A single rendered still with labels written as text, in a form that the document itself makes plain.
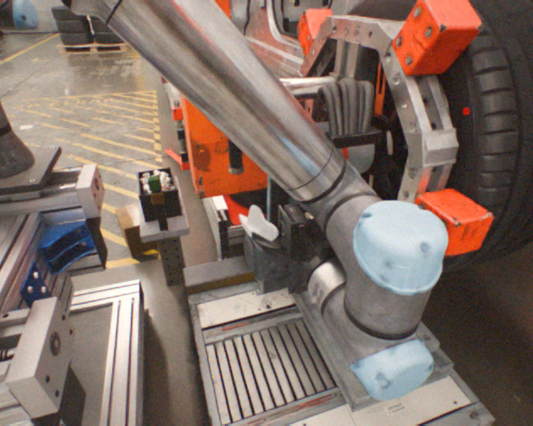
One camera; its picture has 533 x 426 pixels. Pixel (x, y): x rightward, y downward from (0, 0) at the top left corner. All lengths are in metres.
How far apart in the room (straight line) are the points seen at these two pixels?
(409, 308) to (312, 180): 0.15
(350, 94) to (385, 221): 0.32
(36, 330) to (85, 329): 0.77
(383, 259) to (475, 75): 0.41
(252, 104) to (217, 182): 0.94
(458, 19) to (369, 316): 0.44
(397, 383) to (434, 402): 0.96
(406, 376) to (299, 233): 0.22
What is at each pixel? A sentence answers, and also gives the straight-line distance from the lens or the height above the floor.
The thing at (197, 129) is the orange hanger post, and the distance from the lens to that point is 1.15.
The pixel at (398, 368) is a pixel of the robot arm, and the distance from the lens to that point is 0.36.
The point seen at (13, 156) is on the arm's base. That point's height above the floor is 0.86.
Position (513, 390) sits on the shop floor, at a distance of 1.58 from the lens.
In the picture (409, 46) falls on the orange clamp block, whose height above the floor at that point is 1.09.
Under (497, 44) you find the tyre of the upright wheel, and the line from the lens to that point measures 0.68.
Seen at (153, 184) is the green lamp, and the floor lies 0.65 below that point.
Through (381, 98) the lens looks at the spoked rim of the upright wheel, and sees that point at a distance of 0.85.
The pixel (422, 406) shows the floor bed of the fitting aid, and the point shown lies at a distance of 1.31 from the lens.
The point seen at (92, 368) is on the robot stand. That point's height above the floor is 0.21.
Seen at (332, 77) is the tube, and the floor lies 1.01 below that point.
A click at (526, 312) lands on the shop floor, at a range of 1.89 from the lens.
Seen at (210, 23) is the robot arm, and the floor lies 1.15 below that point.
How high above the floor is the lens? 1.17
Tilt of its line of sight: 34 degrees down
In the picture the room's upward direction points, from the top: straight up
